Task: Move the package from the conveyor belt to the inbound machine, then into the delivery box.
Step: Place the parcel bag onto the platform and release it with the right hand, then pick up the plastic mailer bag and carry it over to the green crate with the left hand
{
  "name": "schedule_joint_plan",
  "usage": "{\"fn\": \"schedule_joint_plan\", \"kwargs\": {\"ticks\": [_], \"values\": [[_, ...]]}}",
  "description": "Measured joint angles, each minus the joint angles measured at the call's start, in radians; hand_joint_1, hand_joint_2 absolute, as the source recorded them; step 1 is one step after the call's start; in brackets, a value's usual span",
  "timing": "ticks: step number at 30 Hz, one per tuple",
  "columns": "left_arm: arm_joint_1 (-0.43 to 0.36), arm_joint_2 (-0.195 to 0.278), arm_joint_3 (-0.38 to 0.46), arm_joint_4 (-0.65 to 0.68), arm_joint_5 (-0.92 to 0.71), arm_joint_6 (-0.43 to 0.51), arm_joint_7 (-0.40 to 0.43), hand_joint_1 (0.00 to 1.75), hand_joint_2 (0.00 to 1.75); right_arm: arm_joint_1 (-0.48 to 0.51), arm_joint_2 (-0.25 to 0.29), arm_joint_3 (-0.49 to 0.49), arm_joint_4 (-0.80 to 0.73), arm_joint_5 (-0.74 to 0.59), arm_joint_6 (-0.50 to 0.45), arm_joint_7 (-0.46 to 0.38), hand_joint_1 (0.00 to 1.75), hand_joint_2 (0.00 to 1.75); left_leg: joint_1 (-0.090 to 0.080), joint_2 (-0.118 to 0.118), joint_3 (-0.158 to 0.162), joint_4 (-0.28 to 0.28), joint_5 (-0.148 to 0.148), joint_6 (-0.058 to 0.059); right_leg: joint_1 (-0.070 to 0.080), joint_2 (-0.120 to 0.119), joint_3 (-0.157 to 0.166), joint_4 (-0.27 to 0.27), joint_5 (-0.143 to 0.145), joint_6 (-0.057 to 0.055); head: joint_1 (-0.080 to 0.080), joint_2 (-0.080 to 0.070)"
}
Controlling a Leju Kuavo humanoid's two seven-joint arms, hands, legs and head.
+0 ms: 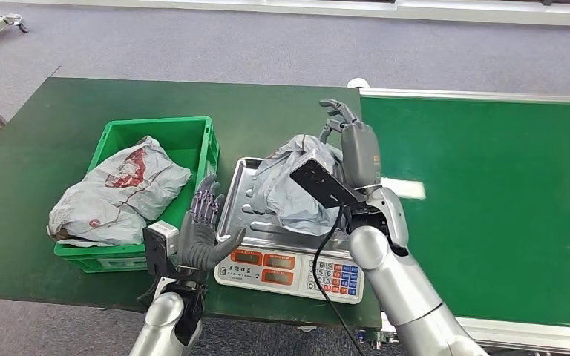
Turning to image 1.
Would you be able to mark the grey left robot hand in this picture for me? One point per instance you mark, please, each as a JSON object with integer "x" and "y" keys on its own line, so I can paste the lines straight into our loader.
{"x": 199, "y": 241}

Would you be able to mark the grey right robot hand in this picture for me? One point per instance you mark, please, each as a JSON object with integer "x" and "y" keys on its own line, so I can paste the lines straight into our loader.
{"x": 361, "y": 152}

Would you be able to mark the grey plastic mailer package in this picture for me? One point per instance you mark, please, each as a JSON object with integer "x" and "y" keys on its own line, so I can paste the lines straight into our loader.
{"x": 285, "y": 196}

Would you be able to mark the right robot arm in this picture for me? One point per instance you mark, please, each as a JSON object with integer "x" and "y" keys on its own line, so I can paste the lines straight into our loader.
{"x": 398, "y": 285}

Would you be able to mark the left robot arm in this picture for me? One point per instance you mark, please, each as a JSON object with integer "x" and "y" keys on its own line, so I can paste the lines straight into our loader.
{"x": 162, "y": 314}

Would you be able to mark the grey package with red print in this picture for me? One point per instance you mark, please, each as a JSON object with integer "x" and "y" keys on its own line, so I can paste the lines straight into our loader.
{"x": 118, "y": 206}

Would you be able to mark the green conveyor belt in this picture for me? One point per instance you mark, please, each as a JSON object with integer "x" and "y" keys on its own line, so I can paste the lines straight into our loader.
{"x": 486, "y": 196}

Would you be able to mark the silver ribbed scale tray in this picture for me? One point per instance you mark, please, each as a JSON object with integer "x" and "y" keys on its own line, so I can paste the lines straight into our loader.
{"x": 238, "y": 196}

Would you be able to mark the white electronic weighing scale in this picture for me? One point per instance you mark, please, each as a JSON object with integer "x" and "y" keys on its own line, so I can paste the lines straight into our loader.
{"x": 285, "y": 290}

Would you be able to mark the green plastic crate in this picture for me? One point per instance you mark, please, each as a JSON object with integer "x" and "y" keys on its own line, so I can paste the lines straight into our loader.
{"x": 177, "y": 137}

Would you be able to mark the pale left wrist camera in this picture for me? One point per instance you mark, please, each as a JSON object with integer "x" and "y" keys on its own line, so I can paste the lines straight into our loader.
{"x": 164, "y": 235}

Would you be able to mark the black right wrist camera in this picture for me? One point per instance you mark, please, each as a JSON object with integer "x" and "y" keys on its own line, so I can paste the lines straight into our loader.
{"x": 322, "y": 184}

